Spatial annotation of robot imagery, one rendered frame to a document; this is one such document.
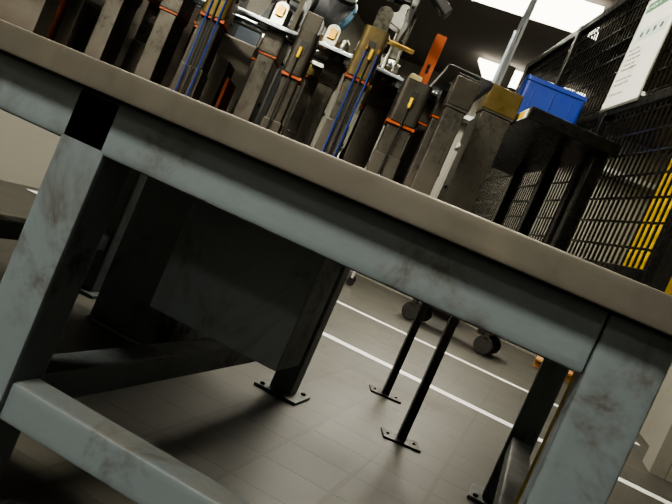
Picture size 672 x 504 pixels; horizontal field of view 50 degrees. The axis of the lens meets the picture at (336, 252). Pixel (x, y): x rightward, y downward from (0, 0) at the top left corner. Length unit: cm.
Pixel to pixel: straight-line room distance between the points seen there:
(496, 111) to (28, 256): 109
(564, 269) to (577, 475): 23
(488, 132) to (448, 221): 91
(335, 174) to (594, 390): 39
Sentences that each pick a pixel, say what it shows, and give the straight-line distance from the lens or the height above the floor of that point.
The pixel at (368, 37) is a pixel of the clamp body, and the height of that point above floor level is 102.
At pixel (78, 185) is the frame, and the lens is 109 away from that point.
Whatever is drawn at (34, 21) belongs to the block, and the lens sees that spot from 182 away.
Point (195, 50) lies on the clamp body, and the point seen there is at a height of 85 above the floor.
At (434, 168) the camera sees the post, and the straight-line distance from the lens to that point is 148.
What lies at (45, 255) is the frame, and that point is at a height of 42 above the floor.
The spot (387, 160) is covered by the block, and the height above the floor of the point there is 79.
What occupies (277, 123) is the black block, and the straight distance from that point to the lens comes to 168.
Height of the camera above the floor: 64
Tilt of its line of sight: 3 degrees down
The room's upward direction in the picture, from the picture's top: 24 degrees clockwise
